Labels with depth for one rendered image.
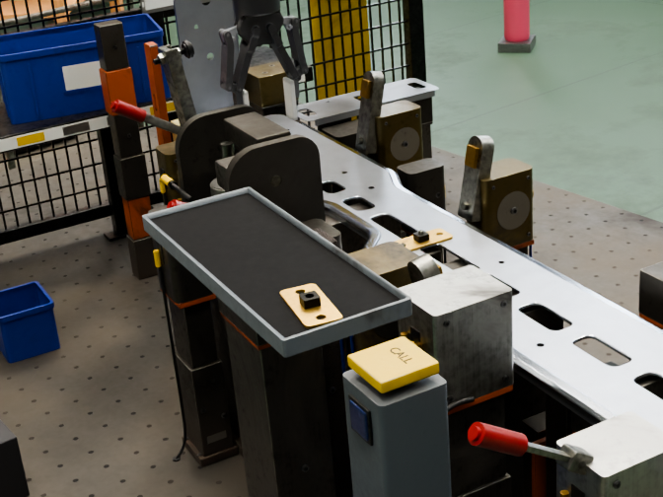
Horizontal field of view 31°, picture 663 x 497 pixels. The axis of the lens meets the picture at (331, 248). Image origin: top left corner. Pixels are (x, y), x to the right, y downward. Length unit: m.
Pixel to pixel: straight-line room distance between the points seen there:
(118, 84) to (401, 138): 0.53
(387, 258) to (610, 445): 0.42
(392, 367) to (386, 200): 0.78
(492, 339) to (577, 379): 0.11
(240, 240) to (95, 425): 0.67
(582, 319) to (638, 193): 2.99
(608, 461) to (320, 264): 0.36
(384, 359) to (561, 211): 1.48
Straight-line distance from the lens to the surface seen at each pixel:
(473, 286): 1.27
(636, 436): 1.12
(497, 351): 1.28
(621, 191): 4.42
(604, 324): 1.43
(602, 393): 1.29
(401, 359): 1.04
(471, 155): 1.72
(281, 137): 1.51
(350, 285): 1.18
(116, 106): 1.89
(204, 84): 2.24
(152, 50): 1.99
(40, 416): 1.95
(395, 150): 2.04
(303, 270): 1.21
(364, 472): 1.09
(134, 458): 1.80
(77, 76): 2.25
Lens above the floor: 1.68
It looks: 25 degrees down
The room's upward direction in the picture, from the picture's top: 5 degrees counter-clockwise
